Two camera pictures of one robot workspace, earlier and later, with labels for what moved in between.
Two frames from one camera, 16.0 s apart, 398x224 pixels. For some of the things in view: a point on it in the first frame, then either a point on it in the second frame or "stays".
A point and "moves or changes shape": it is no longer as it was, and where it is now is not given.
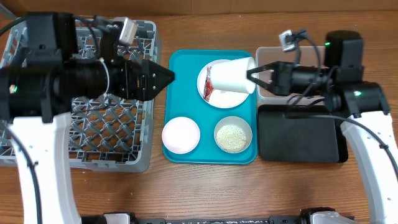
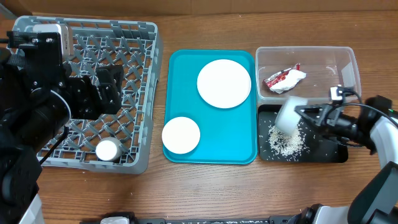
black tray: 300,133 stays
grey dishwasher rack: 114,134 stays
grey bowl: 232,134 -> 286,120
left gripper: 145,90 -> 111,93
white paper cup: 231,75 -> 109,149
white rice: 231,138 -> 288,145
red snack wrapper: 209,88 moves or changes shape
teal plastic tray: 183,99 stays
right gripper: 280,79 -> 321,110
